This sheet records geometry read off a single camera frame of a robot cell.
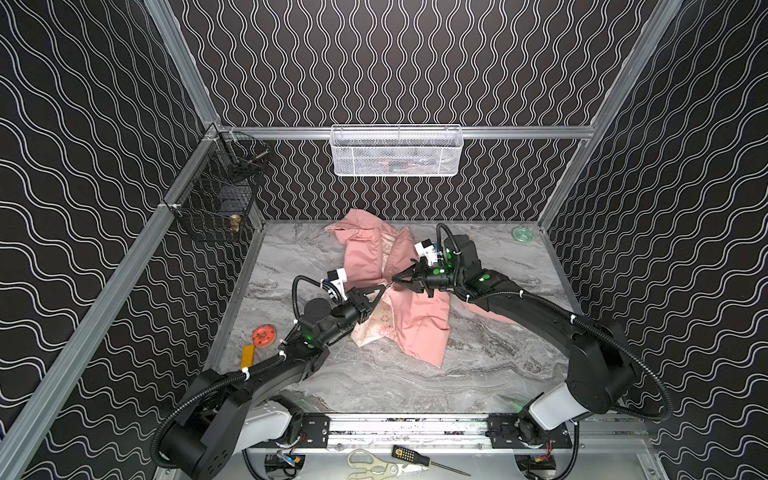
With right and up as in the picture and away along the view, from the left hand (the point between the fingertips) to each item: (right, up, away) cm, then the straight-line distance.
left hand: (394, 290), depth 72 cm
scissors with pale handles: (-5, -41, -3) cm, 41 cm away
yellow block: (-42, -21, +15) cm, 50 cm away
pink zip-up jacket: (-6, +9, +31) cm, 33 cm away
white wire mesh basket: (+3, +54, +57) cm, 78 cm away
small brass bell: (-44, +18, +11) cm, 49 cm away
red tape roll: (-38, -15, +16) cm, 44 cm away
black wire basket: (-56, +33, +26) cm, 70 cm away
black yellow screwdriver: (+2, -38, -2) cm, 38 cm away
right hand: (0, +2, +5) cm, 5 cm away
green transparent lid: (+51, +16, +44) cm, 70 cm away
